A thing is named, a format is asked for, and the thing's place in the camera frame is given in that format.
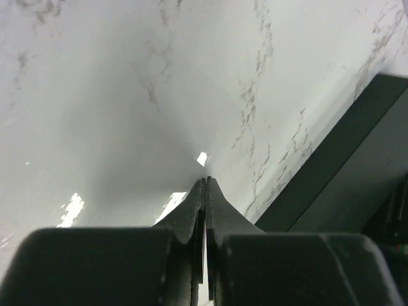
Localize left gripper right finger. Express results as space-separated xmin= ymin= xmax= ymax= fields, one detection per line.
xmin=205 ymin=177 xmax=268 ymax=305

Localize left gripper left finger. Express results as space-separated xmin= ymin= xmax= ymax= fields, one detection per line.
xmin=153 ymin=178 xmax=206 ymax=305

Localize black network switch box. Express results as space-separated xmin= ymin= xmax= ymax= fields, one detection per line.
xmin=256 ymin=75 xmax=407 ymax=233

